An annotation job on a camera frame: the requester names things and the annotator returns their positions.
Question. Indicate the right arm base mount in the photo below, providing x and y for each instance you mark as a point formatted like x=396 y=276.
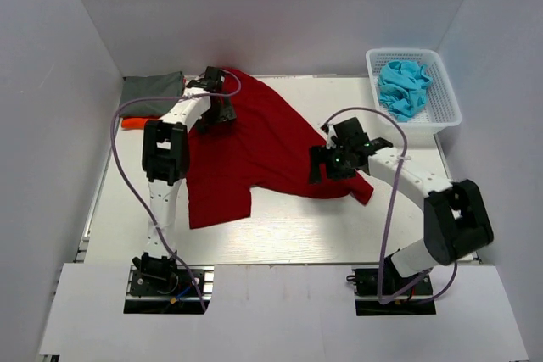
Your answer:
x=410 y=302

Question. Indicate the folded grey t shirt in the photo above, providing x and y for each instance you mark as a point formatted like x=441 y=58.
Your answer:
x=170 y=86

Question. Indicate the white plastic basket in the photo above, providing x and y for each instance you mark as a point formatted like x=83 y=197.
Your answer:
x=442 y=109

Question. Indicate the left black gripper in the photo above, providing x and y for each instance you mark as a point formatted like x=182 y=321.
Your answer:
x=226 y=113

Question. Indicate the crumpled cyan t shirt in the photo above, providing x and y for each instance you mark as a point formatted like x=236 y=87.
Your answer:
x=403 y=87

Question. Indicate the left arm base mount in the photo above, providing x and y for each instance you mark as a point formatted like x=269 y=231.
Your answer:
x=161 y=286

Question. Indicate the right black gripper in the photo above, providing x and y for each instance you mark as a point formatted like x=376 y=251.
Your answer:
x=318 y=155

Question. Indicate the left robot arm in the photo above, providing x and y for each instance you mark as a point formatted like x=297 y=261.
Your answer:
x=205 y=102

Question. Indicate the folded orange t shirt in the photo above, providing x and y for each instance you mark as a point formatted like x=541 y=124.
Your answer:
x=135 y=123

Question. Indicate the red t shirt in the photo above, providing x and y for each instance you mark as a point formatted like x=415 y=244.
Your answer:
x=266 y=146

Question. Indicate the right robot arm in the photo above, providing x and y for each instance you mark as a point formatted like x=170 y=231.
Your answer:
x=455 y=220

